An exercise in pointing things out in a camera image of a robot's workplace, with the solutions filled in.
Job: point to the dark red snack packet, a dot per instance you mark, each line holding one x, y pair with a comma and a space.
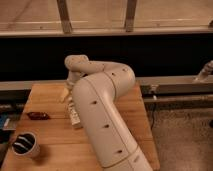
38, 116

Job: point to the grey metal rail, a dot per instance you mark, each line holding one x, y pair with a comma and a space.
159, 84

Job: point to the white plastic bottle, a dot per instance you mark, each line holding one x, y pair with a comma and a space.
75, 120

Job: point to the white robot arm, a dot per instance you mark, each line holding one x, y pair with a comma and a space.
94, 86

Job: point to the beige object at right edge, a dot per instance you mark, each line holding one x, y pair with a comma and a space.
205, 72

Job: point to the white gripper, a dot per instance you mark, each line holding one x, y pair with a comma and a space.
73, 77

